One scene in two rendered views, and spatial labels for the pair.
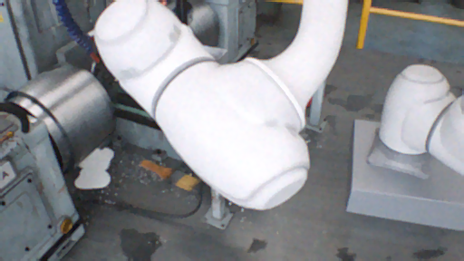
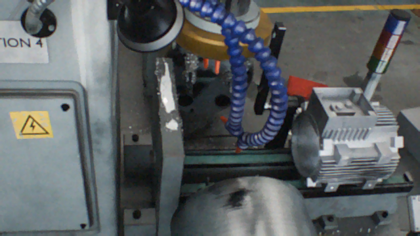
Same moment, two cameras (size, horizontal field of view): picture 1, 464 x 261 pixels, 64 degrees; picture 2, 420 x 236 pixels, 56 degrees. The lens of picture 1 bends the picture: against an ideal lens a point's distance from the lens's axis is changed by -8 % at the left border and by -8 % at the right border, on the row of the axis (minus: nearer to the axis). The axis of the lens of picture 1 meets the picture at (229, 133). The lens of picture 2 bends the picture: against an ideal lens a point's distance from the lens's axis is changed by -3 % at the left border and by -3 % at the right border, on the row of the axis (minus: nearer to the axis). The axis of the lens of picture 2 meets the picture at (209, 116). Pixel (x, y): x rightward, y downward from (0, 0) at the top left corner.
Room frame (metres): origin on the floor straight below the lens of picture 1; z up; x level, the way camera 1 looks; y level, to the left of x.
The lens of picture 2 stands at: (0.62, 0.76, 1.67)
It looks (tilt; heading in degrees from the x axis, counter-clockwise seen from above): 41 degrees down; 320
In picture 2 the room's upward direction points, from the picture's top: 10 degrees clockwise
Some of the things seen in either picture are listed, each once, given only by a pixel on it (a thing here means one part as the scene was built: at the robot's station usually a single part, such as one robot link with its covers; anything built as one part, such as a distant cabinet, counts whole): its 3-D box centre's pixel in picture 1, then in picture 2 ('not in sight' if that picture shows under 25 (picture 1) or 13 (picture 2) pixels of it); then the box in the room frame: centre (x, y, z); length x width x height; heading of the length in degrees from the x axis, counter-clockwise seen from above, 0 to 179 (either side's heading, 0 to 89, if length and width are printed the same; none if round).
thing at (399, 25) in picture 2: not in sight; (396, 22); (1.13, -0.30, 1.19); 0.06 x 0.06 x 0.04
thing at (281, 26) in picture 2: (183, 34); (269, 71); (1.16, 0.14, 1.12); 0.04 x 0.03 x 0.26; 64
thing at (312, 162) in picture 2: not in sight; (342, 143); (0.96, 0.04, 1.01); 0.20 x 0.19 x 0.19; 65
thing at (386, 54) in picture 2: not in sight; (384, 49); (1.13, -0.30, 1.10); 0.06 x 0.06 x 0.04
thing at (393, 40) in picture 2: not in sight; (390, 36); (1.13, -0.30, 1.14); 0.06 x 0.06 x 0.04
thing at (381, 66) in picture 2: not in sight; (378, 61); (1.13, -0.30, 1.05); 0.06 x 0.06 x 0.04
